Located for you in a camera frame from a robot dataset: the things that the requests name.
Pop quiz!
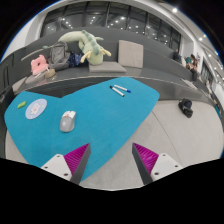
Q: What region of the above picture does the dark blue patterned bag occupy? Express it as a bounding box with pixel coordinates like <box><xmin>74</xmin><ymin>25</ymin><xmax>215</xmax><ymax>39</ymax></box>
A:
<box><xmin>68</xmin><ymin>53</ymin><xmax>84</xmax><ymax>67</ymax></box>

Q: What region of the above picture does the grey backpack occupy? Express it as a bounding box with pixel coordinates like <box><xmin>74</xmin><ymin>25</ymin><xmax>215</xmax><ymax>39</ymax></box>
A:
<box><xmin>49</xmin><ymin>41</ymin><xmax>70</xmax><ymax>71</ymax></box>

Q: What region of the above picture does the grey square cushion upright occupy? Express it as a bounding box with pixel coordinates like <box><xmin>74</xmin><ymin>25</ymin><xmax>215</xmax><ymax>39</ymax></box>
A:
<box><xmin>118</xmin><ymin>40</ymin><xmax>144</xmax><ymax>68</ymax></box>

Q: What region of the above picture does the grey computer mouse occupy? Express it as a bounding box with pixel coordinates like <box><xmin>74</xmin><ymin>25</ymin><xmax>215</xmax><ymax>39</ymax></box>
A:
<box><xmin>60</xmin><ymin>111</ymin><xmax>76</xmax><ymax>132</ymax></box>

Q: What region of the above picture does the black bag on floor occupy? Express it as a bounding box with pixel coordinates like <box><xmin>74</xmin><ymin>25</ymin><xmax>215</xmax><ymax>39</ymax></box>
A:
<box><xmin>178</xmin><ymin>99</ymin><xmax>193</xmax><ymax>118</ymax></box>

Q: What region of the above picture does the pink plush cushion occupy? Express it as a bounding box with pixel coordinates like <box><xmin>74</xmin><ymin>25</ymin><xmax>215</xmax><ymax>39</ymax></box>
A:
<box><xmin>31</xmin><ymin>55</ymin><xmax>48</xmax><ymax>75</ymax></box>

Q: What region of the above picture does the seated person in background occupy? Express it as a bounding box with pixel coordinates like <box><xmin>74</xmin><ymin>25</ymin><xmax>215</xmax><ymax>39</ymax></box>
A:
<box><xmin>185</xmin><ymin>54</ymin><xmax>198</xmax><ymax>82</ymax></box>

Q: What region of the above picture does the blue capped marker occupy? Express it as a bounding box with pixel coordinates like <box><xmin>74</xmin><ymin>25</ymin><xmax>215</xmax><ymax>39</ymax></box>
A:
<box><xmin>114</xmin><ymin>85</ymin><xmax>131</xmax><ymax>93</ymax></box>

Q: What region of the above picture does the green dinosaur plush toy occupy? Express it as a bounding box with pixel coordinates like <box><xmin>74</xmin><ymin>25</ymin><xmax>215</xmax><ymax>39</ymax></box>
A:
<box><xmin>59</xmin><ymin>30</ymin><xmax>111</xmax><ymax>66</ymax></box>

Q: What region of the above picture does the small green eraser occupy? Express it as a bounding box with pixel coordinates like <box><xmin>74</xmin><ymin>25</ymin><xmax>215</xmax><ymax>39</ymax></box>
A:
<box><xmin>17</xmin><ymin>101</ymin><xmax>27</xmax><ymax>109</ymax></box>

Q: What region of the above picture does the round light blue mouse pad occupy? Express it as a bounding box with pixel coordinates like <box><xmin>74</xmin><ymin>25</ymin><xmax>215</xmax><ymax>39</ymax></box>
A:
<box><xmin>25</xmin><ymin>98</ymin><xmax>47</xmax><ymax>120</ymax></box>

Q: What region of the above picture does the blue table mat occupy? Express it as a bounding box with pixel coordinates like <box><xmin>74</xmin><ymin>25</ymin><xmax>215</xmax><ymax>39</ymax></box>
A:
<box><xmin>4</xmin><ymin>77</ymin><xmax>159</xmax><ymax>178</ymax></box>

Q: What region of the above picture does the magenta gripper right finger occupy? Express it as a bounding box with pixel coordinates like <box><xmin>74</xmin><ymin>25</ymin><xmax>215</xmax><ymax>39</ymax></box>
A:
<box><xmin>132</xmin><ymin>143</ymin><xmax>182</xmax><ymax>185</ymax></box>

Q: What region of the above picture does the black capped marker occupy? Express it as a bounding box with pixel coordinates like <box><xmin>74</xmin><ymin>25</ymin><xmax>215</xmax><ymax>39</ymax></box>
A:
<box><xmin>110</xmin><ymin>86</ymin><xmax>125</xmax><ymax>97</ymax></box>

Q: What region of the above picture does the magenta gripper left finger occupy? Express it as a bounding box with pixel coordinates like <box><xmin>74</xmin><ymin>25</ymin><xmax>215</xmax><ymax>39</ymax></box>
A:
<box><xmin>42</xmin><ymin>143</ymin><xmax>91</xmax><ymax>185</ymax></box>

